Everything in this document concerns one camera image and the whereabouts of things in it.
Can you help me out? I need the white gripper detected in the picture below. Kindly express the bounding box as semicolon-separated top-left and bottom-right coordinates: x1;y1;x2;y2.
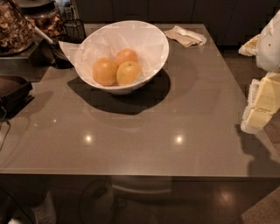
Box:
238;10;280;134

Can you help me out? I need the orange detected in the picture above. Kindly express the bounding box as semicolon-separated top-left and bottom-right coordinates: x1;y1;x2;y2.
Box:
93;58;118;86
115;48;138;66
116;61;142;86

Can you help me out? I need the white bowl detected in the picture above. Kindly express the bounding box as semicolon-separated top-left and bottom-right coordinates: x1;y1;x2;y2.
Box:
74;19;171;95

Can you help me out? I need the crumpled paper napkin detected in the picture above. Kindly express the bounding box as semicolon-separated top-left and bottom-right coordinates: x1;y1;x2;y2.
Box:
164;25;207;47

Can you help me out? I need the white paper liner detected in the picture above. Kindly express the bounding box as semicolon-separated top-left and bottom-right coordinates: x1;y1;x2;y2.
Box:
58;22;165;84

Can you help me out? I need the dark brown tray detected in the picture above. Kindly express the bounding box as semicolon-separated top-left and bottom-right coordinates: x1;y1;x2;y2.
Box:
0;75;32;116

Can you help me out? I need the glass jar of nuts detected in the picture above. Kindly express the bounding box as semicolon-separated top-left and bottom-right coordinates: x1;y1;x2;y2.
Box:
0;0;33;57

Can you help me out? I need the black wire cup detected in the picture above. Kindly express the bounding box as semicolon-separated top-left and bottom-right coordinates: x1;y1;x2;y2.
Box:
63;19;86;44

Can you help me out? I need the black cable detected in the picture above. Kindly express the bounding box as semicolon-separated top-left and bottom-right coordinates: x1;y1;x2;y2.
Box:
0;106;12;152

